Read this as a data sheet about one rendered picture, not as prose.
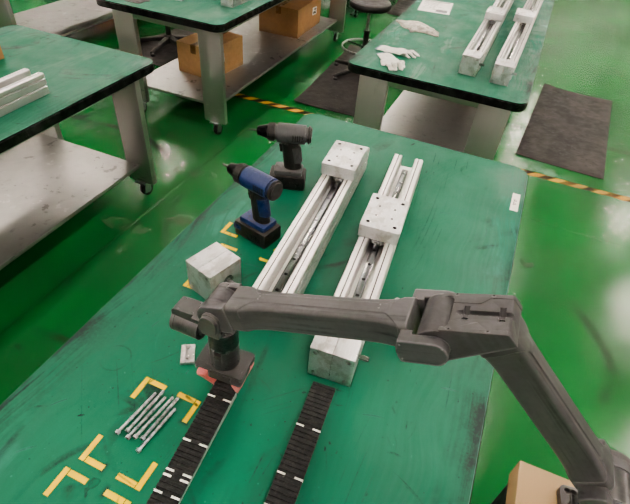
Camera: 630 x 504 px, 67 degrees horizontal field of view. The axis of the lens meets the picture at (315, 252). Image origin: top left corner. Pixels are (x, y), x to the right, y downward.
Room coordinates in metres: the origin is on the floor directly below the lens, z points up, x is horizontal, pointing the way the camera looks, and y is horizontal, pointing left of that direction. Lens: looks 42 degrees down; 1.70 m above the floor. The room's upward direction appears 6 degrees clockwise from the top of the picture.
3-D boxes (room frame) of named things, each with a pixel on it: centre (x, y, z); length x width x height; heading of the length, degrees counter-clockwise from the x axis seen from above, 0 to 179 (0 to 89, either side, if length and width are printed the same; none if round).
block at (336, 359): (0.65, -0.08, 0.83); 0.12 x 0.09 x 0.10; 75
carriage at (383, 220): (1.08, -0.19, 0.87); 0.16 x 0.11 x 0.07; 165
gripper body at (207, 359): (0.55, 0.16, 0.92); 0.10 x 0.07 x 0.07; 75
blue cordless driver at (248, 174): (1.09, 0.20, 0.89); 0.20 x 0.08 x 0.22; 57
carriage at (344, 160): (1.37, -0.07, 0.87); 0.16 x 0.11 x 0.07; 165
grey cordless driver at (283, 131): (1.36, 0.14, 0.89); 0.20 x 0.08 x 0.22; 90
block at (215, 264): (0.85, 0.24, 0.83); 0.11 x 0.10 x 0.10; 54
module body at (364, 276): (1.08, -0.19, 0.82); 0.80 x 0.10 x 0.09; 165
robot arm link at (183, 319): (0.56, 0.19, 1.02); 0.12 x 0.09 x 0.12; 71
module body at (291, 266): (1.13, 0.00, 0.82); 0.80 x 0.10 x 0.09; 165
